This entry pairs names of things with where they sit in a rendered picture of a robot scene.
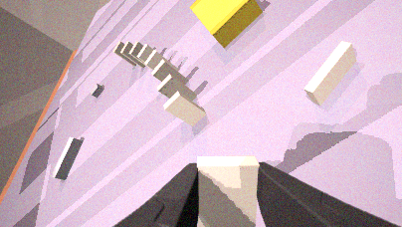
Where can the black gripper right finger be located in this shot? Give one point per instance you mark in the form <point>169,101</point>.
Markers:
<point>286,201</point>

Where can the yellow block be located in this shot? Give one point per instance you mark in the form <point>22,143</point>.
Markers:
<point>226,19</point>

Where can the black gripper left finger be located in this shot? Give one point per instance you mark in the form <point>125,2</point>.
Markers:
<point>176,204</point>

